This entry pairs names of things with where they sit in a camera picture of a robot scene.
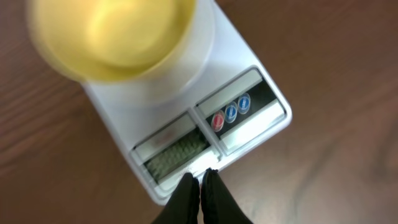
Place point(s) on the white digital kitchen scale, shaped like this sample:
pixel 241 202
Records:
pixel 213 106

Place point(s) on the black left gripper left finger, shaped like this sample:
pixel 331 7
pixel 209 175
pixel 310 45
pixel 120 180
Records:
pixel 183 205

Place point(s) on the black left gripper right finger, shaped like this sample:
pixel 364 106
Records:
pixel 217 203

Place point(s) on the pale yellow bowl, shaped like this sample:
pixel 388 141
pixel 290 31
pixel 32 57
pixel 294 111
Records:
pixel 110 40

